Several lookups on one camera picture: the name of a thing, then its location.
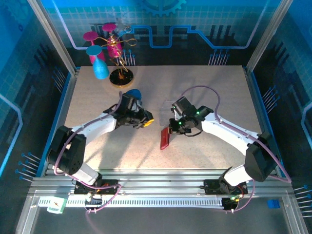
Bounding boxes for gold wire glass rack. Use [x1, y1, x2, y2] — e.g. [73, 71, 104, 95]
[98, 26, 138, 88]

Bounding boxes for purple camera cable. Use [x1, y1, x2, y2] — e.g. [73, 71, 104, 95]
[53, 91, 122, 215]
[180, 85, 292, 214]

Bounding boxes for blue wine glass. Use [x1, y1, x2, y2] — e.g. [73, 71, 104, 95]
[86, 45, 110, 80]

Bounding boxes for small black circuit board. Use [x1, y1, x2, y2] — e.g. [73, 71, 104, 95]
[222, 194, 242, 212]
[84, 192, 103, 213]

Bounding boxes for blue and white small container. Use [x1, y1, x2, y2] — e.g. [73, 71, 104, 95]
[125, 89, 143, 108]

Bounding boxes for green white tag box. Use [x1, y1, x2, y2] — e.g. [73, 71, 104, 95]
[46, 196, 68, 215]

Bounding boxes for pink wine glass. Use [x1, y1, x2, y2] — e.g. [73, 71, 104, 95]
[101, 23, 123, 59]
[82, 31, 107, 66]

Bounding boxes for aluminium frame post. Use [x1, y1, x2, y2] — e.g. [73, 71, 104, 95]
[246, 0, 294, 74]
[26, 0, 78, 77]

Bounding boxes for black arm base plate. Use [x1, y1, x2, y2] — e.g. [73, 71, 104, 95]
[203, 179, 249, 195]
[74, 179, 120, 195]

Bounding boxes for aluminium front frame beam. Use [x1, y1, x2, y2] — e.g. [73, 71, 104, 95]
[29, 168, 294, 198]

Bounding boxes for red leather card holder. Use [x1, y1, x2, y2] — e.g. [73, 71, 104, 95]
[159, 126, 173, 150]

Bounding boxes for white slotted cable duct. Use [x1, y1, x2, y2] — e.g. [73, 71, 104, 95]
[39, 196, 225, 208]

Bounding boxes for aluminium side rail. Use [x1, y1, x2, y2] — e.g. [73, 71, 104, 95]
[243, 66, 281, 176]
[45, 69, 80, 176]

